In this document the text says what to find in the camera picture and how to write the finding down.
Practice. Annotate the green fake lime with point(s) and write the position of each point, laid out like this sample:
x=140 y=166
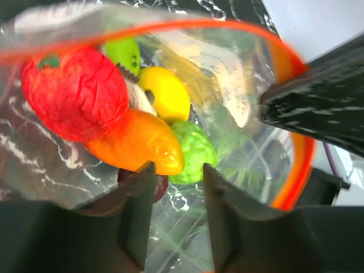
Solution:
x=125 y=52

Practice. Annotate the yellow fake lemon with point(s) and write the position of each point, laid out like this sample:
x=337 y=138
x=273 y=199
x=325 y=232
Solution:
x=171 y=98

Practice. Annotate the clear zip top bag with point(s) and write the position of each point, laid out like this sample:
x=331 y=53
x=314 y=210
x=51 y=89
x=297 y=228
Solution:
x=225 y=66

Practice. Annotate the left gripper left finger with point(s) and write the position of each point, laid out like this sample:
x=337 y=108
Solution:
x=121 y=222

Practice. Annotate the red fake apple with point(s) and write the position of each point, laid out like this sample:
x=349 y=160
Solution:
x=78 y=95

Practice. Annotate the orange fake mango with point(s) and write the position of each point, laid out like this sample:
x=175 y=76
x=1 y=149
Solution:
x=139 y=137

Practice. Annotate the grey fake fish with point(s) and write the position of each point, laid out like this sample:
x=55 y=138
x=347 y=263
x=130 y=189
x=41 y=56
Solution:
x=138 y=98

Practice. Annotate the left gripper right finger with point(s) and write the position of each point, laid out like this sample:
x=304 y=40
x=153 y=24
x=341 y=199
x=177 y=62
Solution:
x=242 y=231

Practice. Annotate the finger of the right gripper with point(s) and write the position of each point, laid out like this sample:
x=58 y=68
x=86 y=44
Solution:
x=326 y=102

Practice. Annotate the green fake custard apple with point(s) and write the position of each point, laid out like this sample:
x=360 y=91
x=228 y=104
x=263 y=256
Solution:
x=197 y=148

